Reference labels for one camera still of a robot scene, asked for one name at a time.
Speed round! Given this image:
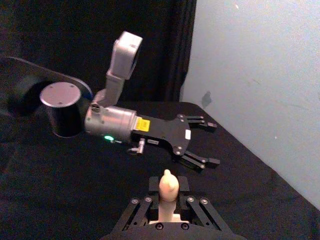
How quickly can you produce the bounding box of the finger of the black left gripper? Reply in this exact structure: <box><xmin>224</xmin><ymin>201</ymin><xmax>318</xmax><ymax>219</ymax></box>
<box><xmin>174</xmin><ymin>149</ymin><xmax>221</xmax><ymax>174</ymax></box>
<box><xmin>184</xmin><ymin>114</ymin><xmax>218</xmax><ymax>134</ymax></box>

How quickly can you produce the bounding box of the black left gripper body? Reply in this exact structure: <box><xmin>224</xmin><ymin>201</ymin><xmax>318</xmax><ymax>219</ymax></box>
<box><xmin>130</xmin><ymin>114</ymin><xmax>193</xmax><ymax>158</ymax></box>

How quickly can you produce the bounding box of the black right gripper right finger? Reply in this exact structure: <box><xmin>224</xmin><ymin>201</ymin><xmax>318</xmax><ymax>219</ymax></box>
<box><xmin>175</xmin><ymin>175</ymin><xmax>225</xmax><ymax>232</ymax></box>

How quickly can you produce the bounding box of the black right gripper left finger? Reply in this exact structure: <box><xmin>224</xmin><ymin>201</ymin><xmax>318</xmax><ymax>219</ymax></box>
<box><xmin>114</xmin><ymin>175</ymin><xmax>161</xmax><ymax>232</ymax></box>

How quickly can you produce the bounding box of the small white three-armed plastic piece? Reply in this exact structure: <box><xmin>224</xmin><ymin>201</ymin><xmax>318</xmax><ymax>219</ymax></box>
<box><xmin>148</xmin><ymin>169</ymin><xmax>189</xmax><ymax>225</ymax></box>

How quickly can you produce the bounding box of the black table cloth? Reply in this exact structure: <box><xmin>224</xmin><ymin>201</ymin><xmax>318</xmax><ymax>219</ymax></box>
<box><xmin>0</xmin><ymin>100</ymin><xmax>320</xmax><ymax>240</ymax></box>

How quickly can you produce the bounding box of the black backdrop curtain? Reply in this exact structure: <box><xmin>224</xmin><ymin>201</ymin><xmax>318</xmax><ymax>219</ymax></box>
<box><xmin>0</xmin><ymin>0</ymin><xmax>198</xmax><ymax>104</ymax></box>

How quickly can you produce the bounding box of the thin cable with silver plug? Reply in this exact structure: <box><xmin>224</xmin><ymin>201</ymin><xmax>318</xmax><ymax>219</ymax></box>
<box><xmin>111</xmin><ymin>137</ymin><xmax>146</xmax><ymax>156</ymax></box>

